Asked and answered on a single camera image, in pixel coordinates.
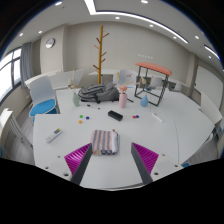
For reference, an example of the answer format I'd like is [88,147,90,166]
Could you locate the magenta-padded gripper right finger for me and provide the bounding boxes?
[130,142,181,186]

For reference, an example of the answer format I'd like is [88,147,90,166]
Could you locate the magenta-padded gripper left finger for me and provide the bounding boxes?
[43,143,94,186]

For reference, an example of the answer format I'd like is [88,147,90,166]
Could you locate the grey striped towel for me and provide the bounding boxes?
[90,129,121,156]

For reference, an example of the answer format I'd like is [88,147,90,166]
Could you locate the white remote control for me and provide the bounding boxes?
[44,127,63,144]

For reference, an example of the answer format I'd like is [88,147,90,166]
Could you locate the white marker pen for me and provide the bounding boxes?
[151,112,164,123]

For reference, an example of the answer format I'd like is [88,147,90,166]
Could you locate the black rectangular eraser block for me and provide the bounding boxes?
[107,110,124,121]

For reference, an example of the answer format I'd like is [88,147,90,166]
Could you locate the black marker pen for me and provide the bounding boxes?
[86,103,101,110]

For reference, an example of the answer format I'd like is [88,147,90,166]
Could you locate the blue vase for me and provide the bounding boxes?
[140,94,149,108]

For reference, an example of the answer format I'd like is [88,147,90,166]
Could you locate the green vase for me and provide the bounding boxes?
[72,92,81,108]

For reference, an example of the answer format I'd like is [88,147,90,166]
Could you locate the pink vase with flowers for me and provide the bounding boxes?
[118,85,129,109]

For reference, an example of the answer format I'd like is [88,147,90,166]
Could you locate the white chair blue seat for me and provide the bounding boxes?
[28,75,60,118]

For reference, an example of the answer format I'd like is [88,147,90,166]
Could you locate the grey backpack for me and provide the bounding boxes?
[77,81,121,103]

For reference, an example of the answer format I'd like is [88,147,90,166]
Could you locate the wooden coat rack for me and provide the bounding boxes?
[92,25,110,85]

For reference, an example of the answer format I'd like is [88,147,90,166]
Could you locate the grey curtain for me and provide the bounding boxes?
[19,41,34,88]

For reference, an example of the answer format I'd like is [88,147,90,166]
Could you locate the window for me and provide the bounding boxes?
[0,48,23,101]

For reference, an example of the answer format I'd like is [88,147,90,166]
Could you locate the ceiling lights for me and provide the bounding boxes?
[18,0,221,59]

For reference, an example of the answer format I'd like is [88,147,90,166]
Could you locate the black frame orange-top stool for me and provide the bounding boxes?
[134,61,173,107]

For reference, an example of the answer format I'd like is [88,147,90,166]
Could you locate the white wall board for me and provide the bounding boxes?
[194,65,223,108]

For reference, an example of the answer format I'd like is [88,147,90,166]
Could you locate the round wall clock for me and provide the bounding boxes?
[45,37,56,49]

